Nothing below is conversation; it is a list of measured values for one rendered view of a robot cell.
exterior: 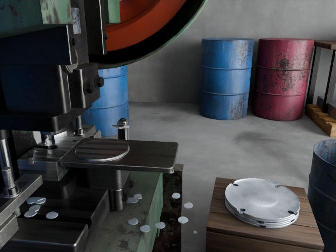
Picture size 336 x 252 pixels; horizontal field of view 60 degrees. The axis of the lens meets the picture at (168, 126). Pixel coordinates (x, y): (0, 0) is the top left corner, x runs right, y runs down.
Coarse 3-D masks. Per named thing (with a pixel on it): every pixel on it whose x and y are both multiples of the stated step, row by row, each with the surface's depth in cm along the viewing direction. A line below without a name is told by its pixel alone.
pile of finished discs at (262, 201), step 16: (240, 192) 122; (256, 192) 121; (272, 192) 122; (288, 192) 122; (240, 208) 112; (256, 208) 112; (272, 208) 112; (288, 208) 112; (256, 224) 108; (272, 224) 106; (288, 224) 108
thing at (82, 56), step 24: (72, 0) 59; (0, 72) 57; (24, 72) 56; (48, 72) 56; (72, 72) 58; (96, 72) 65; (24, 96) 58; (48, 96) 57; (72, 96) 59; (96, 96) 66
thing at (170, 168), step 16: (80, 144) 71; (96, 144) 70; (112, 144) 70; (128, 144) 71; (144, 144) 71; (160, 144) 71; (176, 144) 71; (64, 160) 63; (80, 160) 63; (96, 160) 62; (112, 160) 63; (128, 160) 63; (144, 160) 63; (160, 160) 63; (96, 176) 65; (112, 176) 64; (128, 176) 72; (112, 192) 66; (128, 192) 73; (112, 208) 67
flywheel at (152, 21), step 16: (128, 0) 91; (144, 0) 90; (160, 0) 86; (176, 0) 86; (128, 16) 92; (144, 16) 89; (160, 16) 88; (176, 16) 93; (112, 32) 91; (128, 32) 91; (144, 32) 90; (112, 48) 93
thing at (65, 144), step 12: (48, 144) 71; (60, 144) 71; (72, 144) 71; (24, 156) 65; (36, 156) 65; (48, 156) 65; (60, 156) 65; (24, 168) 64; (36, 168) 63; (48, 168) 63; (60, 168) 64
